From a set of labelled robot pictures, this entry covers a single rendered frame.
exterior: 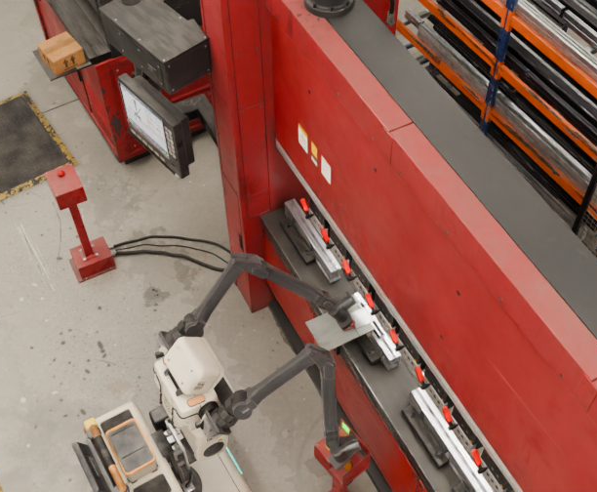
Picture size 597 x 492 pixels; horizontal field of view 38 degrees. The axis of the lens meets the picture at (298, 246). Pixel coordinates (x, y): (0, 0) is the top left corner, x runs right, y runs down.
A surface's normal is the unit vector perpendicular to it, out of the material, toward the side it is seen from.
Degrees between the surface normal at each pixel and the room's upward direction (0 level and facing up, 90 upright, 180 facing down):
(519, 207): 0
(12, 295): 0
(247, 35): 90
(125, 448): 0
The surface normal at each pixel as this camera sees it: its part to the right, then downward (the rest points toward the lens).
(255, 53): 0.46, 0.70
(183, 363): -0.64, -0.10
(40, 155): -0.01, -0.61
